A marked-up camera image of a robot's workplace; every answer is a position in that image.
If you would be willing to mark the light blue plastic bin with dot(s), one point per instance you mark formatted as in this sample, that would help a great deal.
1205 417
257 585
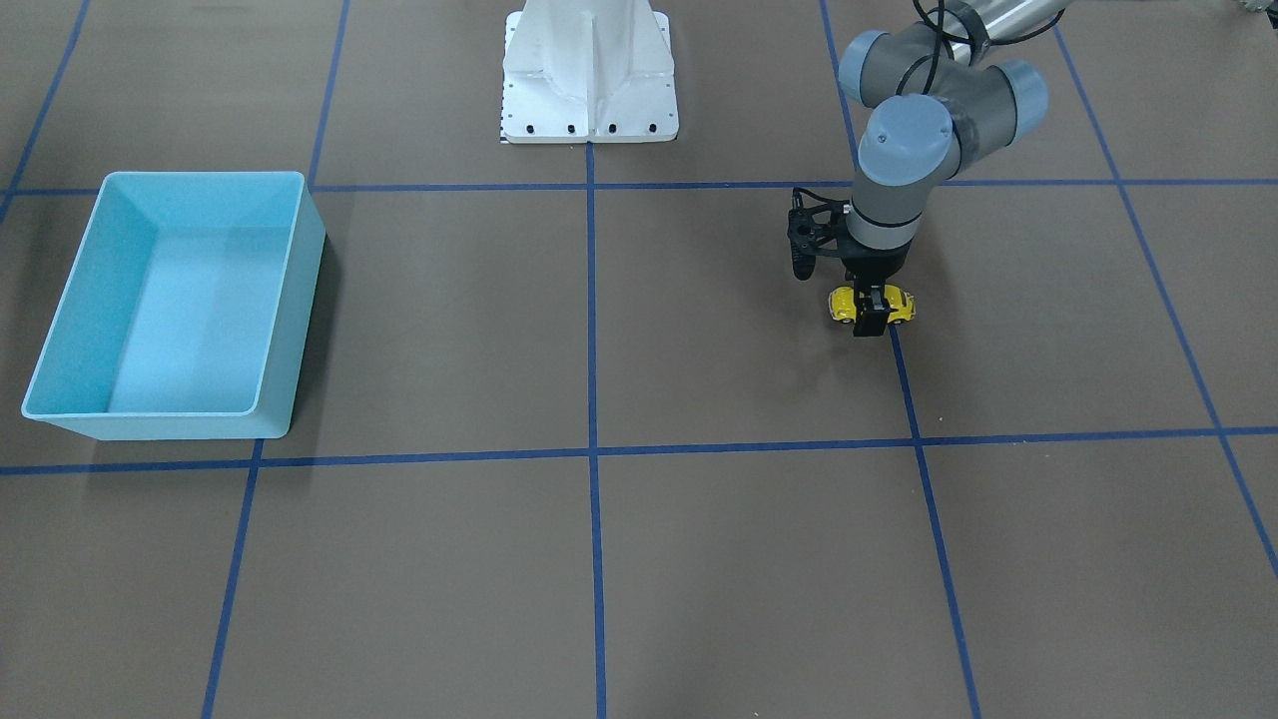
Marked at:
185 315

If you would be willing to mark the yellow beetle toy car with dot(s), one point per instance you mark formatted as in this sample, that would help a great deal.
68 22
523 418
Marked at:
846 305

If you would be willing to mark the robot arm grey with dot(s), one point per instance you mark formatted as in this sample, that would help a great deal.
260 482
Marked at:
936 107

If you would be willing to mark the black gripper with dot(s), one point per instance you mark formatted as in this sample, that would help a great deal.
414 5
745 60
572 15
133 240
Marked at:
876 265

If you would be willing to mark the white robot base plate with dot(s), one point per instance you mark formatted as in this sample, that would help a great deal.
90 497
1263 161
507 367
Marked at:
588 72

